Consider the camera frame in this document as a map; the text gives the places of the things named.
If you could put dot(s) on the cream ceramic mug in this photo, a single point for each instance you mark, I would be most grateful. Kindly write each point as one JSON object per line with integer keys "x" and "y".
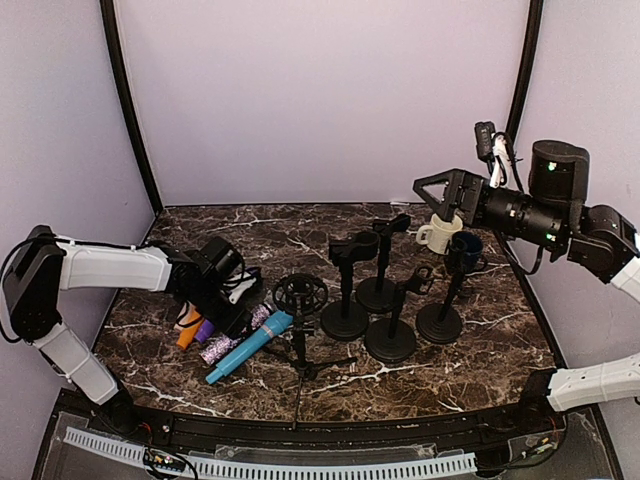
{"x": 437, "y": 233}

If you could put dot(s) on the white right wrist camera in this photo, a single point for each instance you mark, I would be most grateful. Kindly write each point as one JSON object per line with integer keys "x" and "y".
{"x": 496, "y": 150}

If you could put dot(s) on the pink microphone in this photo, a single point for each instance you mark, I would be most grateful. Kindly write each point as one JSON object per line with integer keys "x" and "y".
{"x": 183, "y": 317}

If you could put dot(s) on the purple microphone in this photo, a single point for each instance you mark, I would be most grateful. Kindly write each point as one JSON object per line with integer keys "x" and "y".
{"x": 207, "y": 328}

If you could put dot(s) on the white slotted cable duct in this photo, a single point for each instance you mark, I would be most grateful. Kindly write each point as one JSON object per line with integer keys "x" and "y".
{"x": 229, "y": 462}

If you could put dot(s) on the glitter silver microphone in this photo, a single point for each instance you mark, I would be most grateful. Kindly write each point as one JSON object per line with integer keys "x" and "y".
{"x": 222, "y": 344}

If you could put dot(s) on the black enclosure frame post right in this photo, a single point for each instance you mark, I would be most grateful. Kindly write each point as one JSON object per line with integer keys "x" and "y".
{"x": 525, "y": 70}

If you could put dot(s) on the dark blue ceramic mug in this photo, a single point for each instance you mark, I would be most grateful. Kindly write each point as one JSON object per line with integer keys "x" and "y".
{"x": 466, "y": 253}

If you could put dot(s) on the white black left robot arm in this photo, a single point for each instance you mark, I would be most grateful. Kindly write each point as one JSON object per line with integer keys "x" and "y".
{"x": 211, "y": 280}

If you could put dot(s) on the black enclosure frame post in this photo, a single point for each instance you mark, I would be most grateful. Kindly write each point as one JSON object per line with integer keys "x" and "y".
{"x": 128, "y": 109}
{"x": 525, "y": 70}

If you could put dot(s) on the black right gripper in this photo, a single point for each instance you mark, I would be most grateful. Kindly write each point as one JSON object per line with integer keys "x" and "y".
{"x": 460, "y": 182}

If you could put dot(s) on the black round-base stand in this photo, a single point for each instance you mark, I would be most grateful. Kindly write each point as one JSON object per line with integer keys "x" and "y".
{"x": 345, "y": 320}
{"x": 439, "y": 323}
{"x": 375, "y": 294}
{"x": 391, "y": 340}

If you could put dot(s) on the light blue microphone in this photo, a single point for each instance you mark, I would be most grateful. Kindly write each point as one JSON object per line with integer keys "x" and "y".
{"x": 272, "y": 327}

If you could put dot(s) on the black table edge rail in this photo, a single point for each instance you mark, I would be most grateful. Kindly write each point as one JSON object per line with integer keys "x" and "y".
{"x": 274, "y": 419}

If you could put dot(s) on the orange microphone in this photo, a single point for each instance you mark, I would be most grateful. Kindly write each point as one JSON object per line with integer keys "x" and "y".
{"x": 187, "y": 334}

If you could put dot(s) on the black enclosure frame post left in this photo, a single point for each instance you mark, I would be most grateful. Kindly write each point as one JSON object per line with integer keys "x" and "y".
{"x": 128, "y": 109}

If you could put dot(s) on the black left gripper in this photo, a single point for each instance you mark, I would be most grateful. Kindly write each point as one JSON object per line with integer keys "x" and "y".
{"x": 232, "y": 324}

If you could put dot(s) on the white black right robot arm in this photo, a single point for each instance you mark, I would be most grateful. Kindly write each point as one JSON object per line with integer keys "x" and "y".
{"x": 554, "y": 216}

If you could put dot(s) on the small circuit board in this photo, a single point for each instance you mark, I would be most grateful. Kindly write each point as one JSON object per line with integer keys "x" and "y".
{"x": 161, "y": 462}

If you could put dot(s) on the black tripod microphone stand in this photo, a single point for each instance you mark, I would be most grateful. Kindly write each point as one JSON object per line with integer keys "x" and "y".
{"x": 302, "y": 295}

